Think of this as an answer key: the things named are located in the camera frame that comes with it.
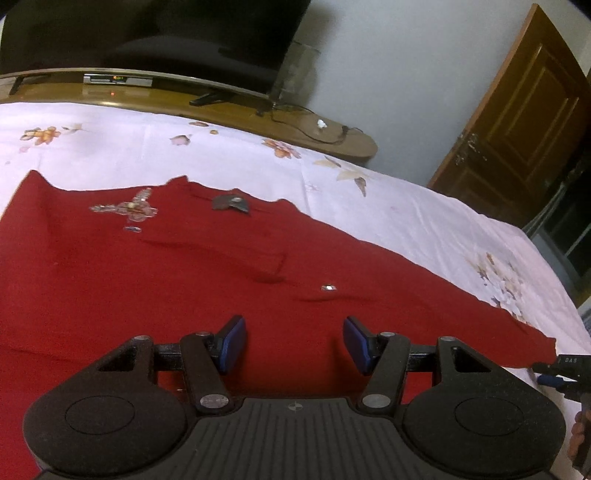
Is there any black flat screen television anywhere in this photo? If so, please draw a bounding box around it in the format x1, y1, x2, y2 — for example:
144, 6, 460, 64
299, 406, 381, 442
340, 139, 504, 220
0, 0, 313, 108

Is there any person's right hand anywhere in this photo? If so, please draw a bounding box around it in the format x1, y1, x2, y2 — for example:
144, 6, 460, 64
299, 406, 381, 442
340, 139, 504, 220
571, 410, 586, 468

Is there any brown wooden door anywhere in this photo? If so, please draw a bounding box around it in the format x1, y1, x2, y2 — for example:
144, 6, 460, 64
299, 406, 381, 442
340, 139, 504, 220
427, 4, 591, 230

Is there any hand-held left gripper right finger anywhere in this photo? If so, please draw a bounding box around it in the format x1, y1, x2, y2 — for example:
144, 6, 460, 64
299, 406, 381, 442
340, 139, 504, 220
343, 316, 498, 412

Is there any clear glass vase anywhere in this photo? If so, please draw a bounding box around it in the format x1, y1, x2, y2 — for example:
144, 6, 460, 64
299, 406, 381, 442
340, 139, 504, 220
270, 39, 322, 105

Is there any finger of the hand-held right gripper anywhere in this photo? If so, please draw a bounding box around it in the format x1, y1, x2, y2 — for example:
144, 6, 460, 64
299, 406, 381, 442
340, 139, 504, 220
536, 375, 591, 398
531, 354, 591, 376

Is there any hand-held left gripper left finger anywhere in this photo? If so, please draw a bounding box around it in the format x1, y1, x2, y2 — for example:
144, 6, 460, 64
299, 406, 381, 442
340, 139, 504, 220
96, 315, 247, 415

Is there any red knitted sweater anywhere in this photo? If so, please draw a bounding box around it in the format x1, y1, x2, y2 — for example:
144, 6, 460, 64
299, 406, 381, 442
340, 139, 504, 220
0, 170, 558, 480

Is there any silver set-top box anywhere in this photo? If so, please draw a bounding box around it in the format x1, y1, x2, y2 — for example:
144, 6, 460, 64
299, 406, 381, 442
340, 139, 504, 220
82, 72, 160, 86

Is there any wooden television stand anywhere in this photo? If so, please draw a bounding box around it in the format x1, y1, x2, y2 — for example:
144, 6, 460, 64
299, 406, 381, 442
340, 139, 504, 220
0, 68, 379, 169

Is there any black cable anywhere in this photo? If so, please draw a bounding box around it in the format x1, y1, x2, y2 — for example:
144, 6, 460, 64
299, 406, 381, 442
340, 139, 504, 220
256, 103, 366, 145

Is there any white floral bedsheet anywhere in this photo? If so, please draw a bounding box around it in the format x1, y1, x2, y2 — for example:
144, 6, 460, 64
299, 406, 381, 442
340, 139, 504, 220
0, 100, 591, 416

